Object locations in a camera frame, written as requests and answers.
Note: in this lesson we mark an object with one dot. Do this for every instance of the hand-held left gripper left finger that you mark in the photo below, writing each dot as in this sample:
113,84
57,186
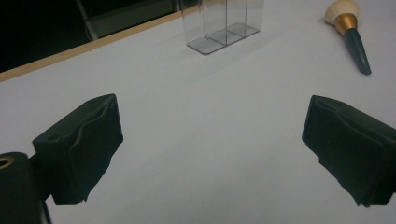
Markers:
81,149

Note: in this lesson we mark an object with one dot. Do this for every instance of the metal stand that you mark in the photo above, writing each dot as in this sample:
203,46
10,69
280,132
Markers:
87,19

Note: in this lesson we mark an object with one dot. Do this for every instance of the clear plastic organizer box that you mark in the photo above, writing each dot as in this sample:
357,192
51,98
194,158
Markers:
221,26

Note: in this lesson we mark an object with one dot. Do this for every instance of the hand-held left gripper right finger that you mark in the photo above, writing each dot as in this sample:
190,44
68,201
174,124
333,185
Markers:
351,146

